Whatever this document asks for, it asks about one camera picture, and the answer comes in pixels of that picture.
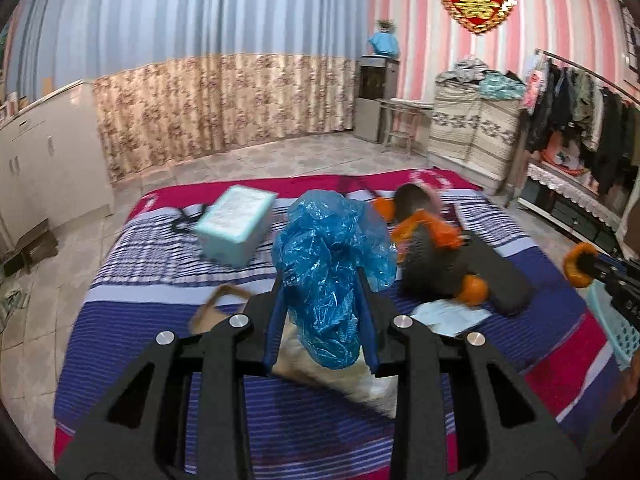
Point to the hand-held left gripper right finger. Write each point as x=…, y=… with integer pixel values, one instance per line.
x=372, y=355

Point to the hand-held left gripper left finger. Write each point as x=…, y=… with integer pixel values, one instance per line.
x=276, y=330

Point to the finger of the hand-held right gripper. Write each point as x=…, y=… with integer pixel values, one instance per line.
x=607, y=267

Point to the cream paper bag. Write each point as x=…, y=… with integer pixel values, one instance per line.
x=360, y=385

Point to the light blue plastic basket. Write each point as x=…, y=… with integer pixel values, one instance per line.
x=607, y=330

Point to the blue plastic bag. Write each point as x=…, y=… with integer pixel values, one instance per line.
x=330, y=280

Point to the person's right hand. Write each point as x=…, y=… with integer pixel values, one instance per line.
x=631, y=382

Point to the low cabinet with lace cloth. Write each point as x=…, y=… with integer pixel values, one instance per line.
x=567, y=200

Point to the black flat case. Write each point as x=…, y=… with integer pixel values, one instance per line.
x=502, y=272

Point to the light blue tissue box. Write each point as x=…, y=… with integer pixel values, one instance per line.
x=235, y=227

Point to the black and orange stuffed toy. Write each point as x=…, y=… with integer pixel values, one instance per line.
x=430, y=255

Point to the striped purple and red blanket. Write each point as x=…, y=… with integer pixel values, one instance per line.
x=150, y=310

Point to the clothes rack with hanging clothes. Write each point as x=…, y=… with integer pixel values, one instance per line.
x=585, y=110

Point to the cabinet under patterned cloth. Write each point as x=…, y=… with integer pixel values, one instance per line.
x=472, y=132

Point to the pile of clothes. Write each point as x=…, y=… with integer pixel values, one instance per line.
x=477, y=77

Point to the metal folding chair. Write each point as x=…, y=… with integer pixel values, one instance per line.
x=404, y=120

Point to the grey water dispenser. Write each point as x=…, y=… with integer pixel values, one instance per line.
x=374, y=97

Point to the blue and floral curtain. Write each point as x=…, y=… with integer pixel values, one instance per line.
x=200, y=85

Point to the white cabinet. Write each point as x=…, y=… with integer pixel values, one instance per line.
x=50, y=165

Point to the blue cloth with plant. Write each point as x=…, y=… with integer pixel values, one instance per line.
x=384, y=42

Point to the red heart wall decoration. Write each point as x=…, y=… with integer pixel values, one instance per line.
x=476, y=1

